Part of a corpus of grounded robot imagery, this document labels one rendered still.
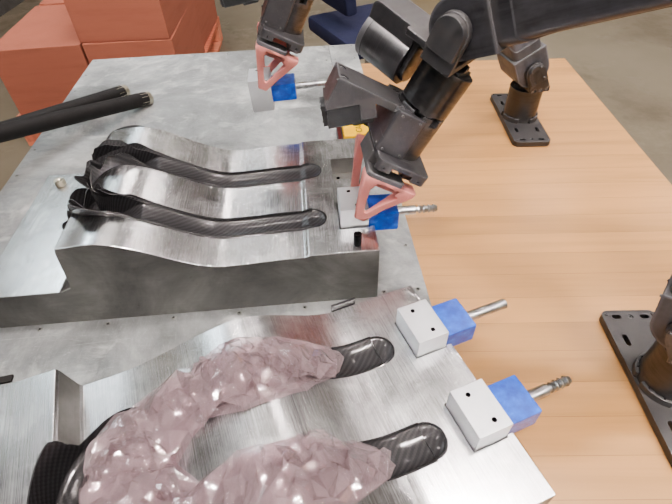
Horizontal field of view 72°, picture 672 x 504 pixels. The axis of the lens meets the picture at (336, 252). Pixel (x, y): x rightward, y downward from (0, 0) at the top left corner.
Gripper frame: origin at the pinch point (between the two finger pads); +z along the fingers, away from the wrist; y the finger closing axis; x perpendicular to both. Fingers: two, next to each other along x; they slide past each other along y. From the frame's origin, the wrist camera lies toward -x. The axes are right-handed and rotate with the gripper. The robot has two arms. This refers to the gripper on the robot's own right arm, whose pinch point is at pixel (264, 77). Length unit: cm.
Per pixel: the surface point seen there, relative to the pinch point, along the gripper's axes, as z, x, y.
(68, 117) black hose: 25.3, -30.1, -8.3
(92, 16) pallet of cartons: 71, -59, -155
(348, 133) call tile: 4.1, 17.8, -0.2
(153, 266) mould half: 11.2, -9.2, 36.0
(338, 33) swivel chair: 30, 42, -140
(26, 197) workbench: 33.2, -31.8, 7.3
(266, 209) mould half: 6.0, 2.9, 26.1
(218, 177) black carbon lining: 9.6, -3.5, 17.4
